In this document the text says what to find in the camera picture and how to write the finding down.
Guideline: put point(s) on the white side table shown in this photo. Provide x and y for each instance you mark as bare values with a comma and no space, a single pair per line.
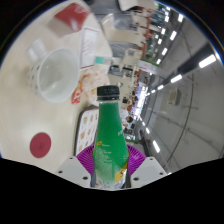
133,4

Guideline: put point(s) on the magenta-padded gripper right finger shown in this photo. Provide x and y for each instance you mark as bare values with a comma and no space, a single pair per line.
136,160

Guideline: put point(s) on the red sauce packet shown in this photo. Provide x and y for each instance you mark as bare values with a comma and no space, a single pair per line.
76,95

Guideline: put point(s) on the small teal bottle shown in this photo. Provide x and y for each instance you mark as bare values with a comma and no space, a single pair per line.
100,60

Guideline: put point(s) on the printed paper tray liner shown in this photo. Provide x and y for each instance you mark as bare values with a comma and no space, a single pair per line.
87,126

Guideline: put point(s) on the green drink bottle black cap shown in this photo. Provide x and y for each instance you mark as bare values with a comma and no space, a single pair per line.
110,140

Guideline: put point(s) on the crumpled food wrapper paper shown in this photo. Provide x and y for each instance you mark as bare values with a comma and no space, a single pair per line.
95,80

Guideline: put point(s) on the white printed paper sheet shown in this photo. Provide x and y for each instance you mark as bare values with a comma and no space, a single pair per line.
90,43

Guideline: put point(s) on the white polka-dot mug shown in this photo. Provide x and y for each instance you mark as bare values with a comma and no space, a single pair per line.
56,76

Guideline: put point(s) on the flat round red coaster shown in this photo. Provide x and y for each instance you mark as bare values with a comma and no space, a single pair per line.
40,145

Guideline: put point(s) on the ceiling air conditioner unit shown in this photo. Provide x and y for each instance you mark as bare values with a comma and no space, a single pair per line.
175,97

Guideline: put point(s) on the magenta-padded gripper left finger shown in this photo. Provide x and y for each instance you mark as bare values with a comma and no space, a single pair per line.
83,158

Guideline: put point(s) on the ceiling lights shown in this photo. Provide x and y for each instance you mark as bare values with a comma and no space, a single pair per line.
207,61

